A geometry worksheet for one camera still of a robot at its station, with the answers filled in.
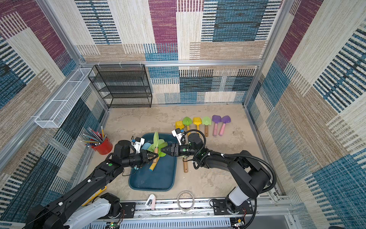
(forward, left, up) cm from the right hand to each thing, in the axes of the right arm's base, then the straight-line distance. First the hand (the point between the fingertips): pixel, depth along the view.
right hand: (165, 151), depth 78 cm
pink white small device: (-21, +7, -14) cm, 26 cm away
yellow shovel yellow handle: (+31, -20, -13) cm, 39 cm away
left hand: (-2, +4, -1) cm, 4 cm away
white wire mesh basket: (+15, +54, +19) cm, 59 cm away
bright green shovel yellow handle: (+11, +5, -11) cm, 16 cm away
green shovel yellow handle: (+31, -12, -13) cm, 36 cm away
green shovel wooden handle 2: (-3, -11, -14) cm, 18 cm away
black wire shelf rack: (+53, +35, +5) cm, 64 cm away
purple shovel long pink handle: (+34, -34, -14) cm, 50 cm away
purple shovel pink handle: (+34, -41, -15) cm, 55 cm away
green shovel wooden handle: (+32, -27, -14) cm, 44 cm away
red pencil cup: (+9, +42, -13) cm, 45 cm away
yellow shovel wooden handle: (+28, -6, -13) cm, 32 cm away
